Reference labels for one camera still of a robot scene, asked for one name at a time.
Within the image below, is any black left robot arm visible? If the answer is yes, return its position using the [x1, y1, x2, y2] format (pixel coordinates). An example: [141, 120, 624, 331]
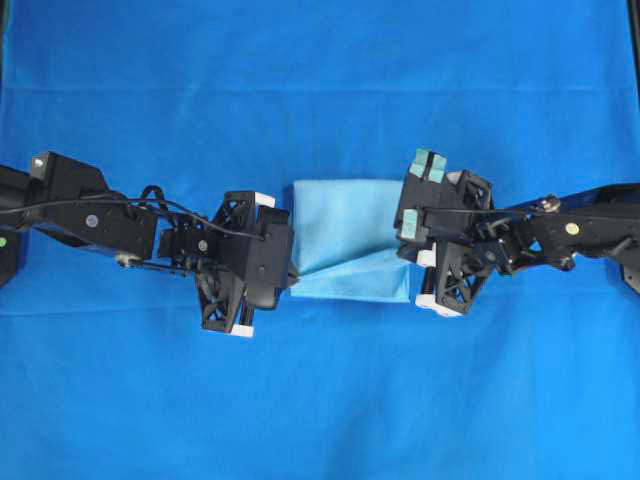
[1, 151, 299, 337]

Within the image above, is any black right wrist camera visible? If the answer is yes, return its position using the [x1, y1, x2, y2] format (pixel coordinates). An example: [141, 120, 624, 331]
[393, 148, 469, 263]

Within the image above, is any black right camera cable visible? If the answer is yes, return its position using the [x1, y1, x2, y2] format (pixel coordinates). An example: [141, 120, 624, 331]
[424, 193, 561, 221]

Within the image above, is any black camera cable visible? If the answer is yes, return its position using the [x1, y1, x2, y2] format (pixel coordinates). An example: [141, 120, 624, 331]
[0, 185, 266, 242]
[424, 193, 561, 221]

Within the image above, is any light blue towel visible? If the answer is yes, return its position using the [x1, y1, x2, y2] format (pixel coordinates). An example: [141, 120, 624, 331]
[290, 179, 410, 303]

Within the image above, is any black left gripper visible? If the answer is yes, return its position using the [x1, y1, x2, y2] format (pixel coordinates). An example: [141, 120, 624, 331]
[197, 191, 293, 336]

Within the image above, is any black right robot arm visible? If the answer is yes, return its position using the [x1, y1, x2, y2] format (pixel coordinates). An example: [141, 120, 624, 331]
[399, 171, 639, 317]

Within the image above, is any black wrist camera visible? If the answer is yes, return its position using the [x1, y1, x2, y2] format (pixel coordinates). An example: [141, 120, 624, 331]
[217, 200, 294, 310]
[393, 148, 469, 263]

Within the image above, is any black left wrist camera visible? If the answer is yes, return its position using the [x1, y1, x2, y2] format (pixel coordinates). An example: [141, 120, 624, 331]
[217, 200, 294, 310]

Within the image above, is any black left camera cable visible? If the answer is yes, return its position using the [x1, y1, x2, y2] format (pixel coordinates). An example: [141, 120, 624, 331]
[0, 185, 266, 242]

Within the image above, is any dark blue table cloth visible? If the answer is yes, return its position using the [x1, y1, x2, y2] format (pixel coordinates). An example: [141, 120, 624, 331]
[1, 1, 639, 479]

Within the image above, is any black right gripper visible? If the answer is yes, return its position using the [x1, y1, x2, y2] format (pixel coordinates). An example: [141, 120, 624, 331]
[416, 170, 493, 317]

